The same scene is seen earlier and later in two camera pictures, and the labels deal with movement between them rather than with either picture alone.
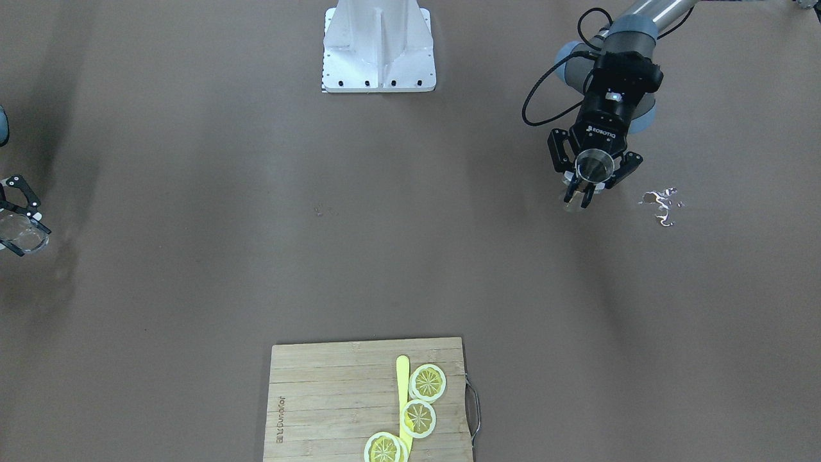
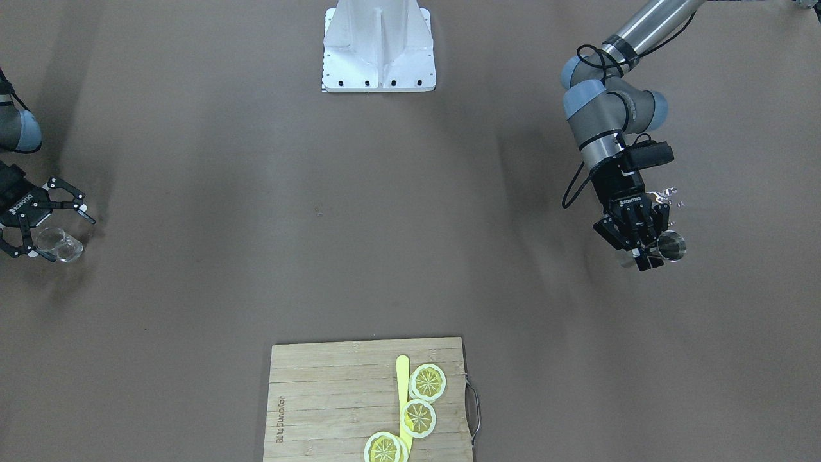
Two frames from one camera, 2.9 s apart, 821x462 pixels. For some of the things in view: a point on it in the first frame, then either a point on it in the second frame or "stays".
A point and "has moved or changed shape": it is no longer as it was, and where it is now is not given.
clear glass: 594,166 has moved or changed shape
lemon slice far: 427,382 stays
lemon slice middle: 417,418 stays
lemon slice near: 383,446 stays
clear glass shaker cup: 22,231 has moved or changed shape
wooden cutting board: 325,400 stays
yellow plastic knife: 403,375 stays
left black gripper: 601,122 → 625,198
